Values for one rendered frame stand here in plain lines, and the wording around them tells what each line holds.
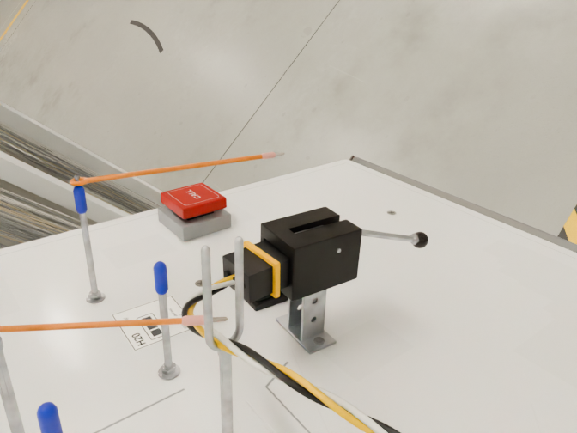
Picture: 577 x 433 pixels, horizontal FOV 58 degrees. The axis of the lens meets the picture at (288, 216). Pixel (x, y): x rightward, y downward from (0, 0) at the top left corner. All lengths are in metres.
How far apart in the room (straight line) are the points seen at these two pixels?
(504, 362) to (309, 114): 1.84
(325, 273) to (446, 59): 1.68
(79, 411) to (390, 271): 0.28
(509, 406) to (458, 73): 1.63
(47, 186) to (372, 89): 1.44
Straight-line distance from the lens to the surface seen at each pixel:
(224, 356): 0.26
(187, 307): 0.29
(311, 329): 0.39
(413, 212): 0.60
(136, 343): 0.40
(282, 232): 0.34
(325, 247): 0.34
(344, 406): 0.22
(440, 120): 1.84
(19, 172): 0.86
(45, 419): 0.24
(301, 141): 2.12
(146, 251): 0.51
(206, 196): 0.53
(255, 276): 0.32
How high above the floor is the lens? 1.42
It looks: 46 degrees down
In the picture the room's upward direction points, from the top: 56 degrees counter-clockwise
